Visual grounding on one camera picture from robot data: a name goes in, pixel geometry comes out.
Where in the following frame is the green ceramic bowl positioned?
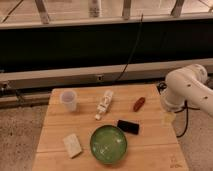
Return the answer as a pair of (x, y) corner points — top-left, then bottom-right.
(90, 125), (128, 165)

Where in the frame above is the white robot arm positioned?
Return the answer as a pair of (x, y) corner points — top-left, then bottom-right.
(160, 64), (213, 117)

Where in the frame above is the white plastic bottle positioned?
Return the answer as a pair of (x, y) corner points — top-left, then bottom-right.
(95, 90), (114, 120)

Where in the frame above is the red-brown oblong object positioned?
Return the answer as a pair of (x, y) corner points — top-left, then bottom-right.
(133, 97), (146, 112)

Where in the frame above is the clear plastic cup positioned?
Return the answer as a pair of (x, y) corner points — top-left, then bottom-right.
(59, 90), (77, 112)

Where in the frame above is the black rectangular box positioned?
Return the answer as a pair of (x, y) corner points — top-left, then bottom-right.
(117, 120), (139, 135)

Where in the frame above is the white sponge block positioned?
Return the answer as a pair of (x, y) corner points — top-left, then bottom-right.
(63, 134), (82, 158)

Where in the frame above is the black hanging cable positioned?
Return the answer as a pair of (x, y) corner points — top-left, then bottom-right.
(113, 13), (145, 84)

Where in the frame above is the metal window frame rail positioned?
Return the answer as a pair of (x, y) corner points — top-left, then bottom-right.
(0, 58), (213, 91)

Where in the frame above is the black floor cable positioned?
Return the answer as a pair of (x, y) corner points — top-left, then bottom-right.
(156, 81), (201, 139)

